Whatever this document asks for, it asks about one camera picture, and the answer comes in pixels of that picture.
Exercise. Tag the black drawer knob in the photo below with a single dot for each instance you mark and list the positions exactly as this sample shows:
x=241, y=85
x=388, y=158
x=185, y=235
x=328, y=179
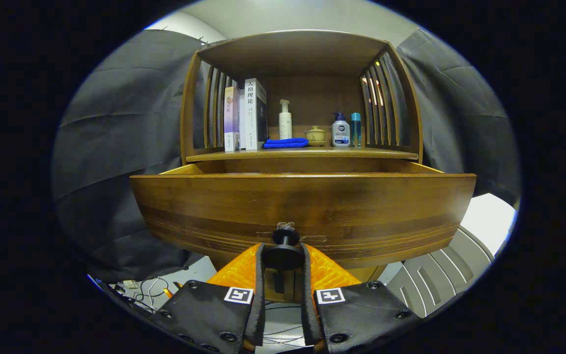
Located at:
x=283, y=253

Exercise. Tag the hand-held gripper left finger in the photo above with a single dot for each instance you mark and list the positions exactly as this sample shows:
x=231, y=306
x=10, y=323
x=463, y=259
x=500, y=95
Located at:
x=261, y=295

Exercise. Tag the white flat board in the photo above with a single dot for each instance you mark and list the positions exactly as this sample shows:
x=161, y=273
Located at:
x=489, y=221

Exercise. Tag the yellow lidded teacup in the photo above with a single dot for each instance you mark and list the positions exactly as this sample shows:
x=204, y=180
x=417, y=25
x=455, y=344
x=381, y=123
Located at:
x=315, y=135

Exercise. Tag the grey slatted chair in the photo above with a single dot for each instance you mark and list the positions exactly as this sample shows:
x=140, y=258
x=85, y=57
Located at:
x=435, y=275

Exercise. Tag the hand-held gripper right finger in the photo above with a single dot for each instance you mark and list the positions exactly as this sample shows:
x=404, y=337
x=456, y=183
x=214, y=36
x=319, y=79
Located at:
x=306, y=305

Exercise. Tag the purple book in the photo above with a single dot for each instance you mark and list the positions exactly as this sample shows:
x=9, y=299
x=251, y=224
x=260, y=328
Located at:
x=231, y=118

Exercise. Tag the white pump bottle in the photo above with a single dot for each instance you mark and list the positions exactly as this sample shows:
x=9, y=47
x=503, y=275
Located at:
x=285, y=125

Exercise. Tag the thick white book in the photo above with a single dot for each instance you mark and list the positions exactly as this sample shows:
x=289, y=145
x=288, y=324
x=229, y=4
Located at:
x=255, y=113

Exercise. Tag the teal bottle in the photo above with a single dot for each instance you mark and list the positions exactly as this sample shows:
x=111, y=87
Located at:
x=355, y=130

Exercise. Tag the brown wooden drawer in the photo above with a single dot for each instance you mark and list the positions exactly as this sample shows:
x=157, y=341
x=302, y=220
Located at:
x=312, y=201

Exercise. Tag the blue folded cloth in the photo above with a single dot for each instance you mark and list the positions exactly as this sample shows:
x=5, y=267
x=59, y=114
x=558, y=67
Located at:
x=287, y=142

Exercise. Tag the black backdrop cloth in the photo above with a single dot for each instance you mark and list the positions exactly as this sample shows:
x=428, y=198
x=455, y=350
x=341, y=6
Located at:
x=116, y=147

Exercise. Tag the thin white book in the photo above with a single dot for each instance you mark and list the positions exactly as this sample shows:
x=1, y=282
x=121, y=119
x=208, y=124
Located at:
x=241, y=120

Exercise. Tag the wooden countertop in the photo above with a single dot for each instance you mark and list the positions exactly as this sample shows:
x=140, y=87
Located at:
x=307, y=153

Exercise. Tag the brown wooden cabinet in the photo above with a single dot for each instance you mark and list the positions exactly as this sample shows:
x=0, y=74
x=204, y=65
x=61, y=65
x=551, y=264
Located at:
x=293, y=54

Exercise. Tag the white bottle with blue cap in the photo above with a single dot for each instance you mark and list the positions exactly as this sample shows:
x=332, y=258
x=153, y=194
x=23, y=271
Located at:
x=340, y=133

